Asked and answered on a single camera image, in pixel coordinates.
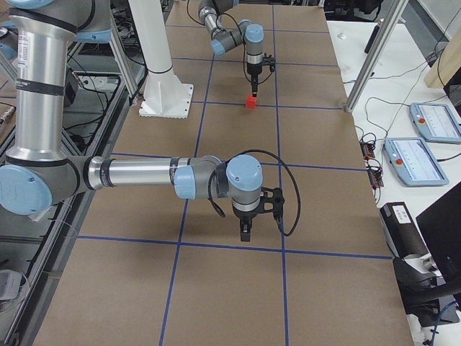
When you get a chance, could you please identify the red block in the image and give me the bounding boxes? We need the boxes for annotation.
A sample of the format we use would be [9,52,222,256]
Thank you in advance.
[245,94,257,109]

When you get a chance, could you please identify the black box with label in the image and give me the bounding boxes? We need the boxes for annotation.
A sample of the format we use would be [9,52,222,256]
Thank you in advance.
[380,202,429,259]

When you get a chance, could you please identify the teach pendant near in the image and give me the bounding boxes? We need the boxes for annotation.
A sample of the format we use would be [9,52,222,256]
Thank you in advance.
[384,137,449,187]

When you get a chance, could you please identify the teach pendant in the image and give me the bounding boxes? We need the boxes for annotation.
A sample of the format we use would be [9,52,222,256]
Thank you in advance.
[384,137,449,187]
[410,102,460,144]

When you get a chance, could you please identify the teach pendant far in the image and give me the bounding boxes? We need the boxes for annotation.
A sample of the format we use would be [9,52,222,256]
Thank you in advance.
[410,102,460,144]

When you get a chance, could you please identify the black monitor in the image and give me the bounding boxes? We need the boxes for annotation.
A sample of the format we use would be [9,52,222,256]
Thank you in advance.
[416,183,460,280]

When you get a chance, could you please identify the near black camera cable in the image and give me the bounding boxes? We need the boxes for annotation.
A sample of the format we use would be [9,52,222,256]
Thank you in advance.
[208,149,301,237]

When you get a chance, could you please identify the white pedestal column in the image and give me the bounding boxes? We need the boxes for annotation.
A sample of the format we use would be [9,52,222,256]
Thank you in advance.
[129,0,194,119]

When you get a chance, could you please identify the aluminium frame post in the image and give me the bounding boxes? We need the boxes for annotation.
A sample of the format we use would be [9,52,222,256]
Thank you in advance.
[344,0,408,113]

